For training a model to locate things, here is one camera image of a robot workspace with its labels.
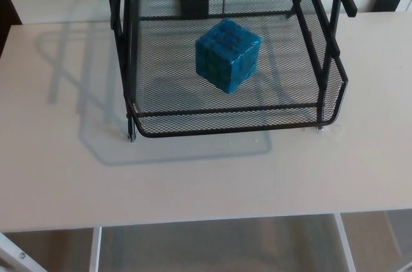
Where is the white desk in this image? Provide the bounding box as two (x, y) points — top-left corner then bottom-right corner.
(0, 11), (412, 272)

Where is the black mesh file tray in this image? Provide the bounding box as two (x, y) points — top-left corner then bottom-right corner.
(103, 0), (358, 143)

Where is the blue cube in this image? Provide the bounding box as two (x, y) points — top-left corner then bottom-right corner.
(194, 17), (263, 95)

